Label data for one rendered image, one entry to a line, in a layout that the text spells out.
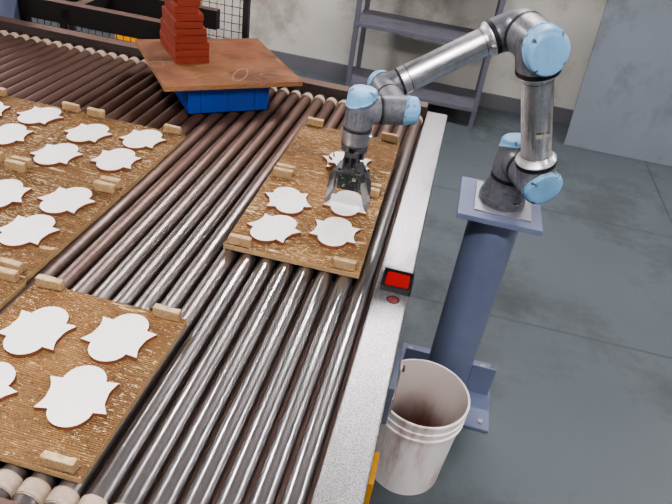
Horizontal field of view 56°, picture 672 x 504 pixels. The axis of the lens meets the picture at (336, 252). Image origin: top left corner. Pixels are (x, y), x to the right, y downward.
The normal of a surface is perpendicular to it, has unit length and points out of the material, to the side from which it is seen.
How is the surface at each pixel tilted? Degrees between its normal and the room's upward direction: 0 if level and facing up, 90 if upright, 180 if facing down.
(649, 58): 76
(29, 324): 0
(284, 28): 90
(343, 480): 0
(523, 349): 0
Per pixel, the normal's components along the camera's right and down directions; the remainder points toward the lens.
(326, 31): -0.22, 0.53
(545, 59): 0.19, 0.51
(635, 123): -0.18, 0.31
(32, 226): 0.12, -0.82
